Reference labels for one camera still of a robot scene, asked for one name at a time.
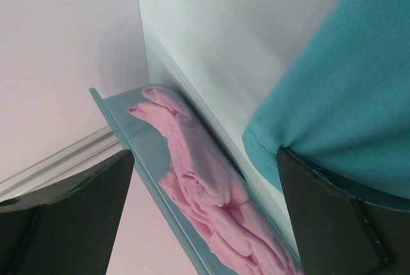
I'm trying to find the pink crumpled t shirt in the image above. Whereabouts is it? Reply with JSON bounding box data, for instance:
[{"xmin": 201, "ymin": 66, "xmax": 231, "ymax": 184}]
[{"xmin": 128, "ymin": 86, "xmax": 302, "ymax": 274}]

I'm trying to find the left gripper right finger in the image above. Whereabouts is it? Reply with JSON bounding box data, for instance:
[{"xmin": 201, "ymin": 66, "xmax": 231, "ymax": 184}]
[{"xmin": 276, "ymin": 148, "xmax": 409, "ymax": 274}]

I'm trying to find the teal t shirt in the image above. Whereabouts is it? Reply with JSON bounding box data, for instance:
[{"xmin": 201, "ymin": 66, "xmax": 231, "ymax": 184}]
[{"xmin": 242, "ymin": 0, "xmax": 409, "ymax": 198}]

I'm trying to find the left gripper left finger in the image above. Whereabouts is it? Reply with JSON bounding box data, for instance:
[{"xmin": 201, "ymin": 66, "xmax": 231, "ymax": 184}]
[{"xmin": 1, "ymin": 150, "xmax": 134, "ymax": 274}]

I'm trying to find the grey plastic basket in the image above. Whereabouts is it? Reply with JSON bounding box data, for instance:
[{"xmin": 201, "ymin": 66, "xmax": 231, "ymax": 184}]
[{"xmin": 90, "ymin": 84, "xmax": 302, "ymax": 274}]

